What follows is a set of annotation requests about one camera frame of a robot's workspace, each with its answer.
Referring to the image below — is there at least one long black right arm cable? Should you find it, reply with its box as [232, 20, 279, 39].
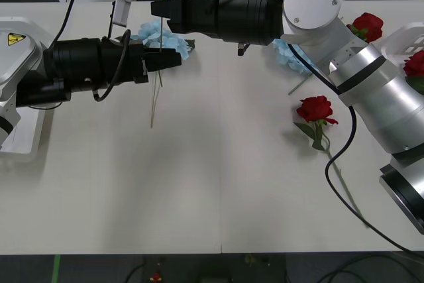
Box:
[286, 42, 424, 260]

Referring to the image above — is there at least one green floor tape strip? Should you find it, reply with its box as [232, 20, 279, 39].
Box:
[52, 255, 62, 283]

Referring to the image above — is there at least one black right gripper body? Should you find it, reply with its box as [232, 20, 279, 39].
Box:
[166, 0, 220, 34]

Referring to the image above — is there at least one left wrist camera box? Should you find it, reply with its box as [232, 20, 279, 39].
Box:
[107, 0, 133, 40]

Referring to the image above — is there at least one black floor cable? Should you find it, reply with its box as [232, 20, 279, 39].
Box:
[319, 252, 424, 283]

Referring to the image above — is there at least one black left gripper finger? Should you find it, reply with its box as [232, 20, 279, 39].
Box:
[142, 52, 183, 74]
[142, 47, 180, 55]

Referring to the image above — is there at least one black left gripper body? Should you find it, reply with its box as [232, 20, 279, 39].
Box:
[99, 36, 150, 87]

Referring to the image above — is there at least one black left gripper cable loop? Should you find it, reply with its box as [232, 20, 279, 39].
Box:
[92, 29, 133, 102]

